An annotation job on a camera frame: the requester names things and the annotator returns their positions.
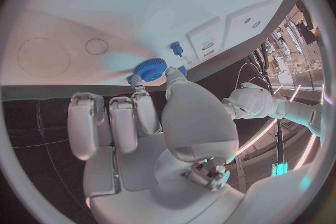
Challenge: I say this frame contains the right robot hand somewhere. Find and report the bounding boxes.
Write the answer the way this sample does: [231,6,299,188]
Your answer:
[67,66,246,224]

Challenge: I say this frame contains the blue gear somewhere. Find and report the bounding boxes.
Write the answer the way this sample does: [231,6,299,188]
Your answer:
[133,58,168,82]

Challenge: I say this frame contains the white task board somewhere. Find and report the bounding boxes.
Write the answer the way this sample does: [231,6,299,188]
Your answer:
[0,0,300,102]

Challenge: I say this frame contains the blue short cylinder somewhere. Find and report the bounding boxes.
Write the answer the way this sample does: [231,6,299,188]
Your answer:
[127,66,189,88]

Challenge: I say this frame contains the blue peg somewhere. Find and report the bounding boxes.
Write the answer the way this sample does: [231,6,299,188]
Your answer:
[170,41,184,58]

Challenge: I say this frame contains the workshop rack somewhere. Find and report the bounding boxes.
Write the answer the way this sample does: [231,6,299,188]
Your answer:
[270,16,320,73]

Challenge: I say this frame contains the white cable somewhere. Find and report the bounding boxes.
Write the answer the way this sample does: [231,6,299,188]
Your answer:
[237,62,272,90]

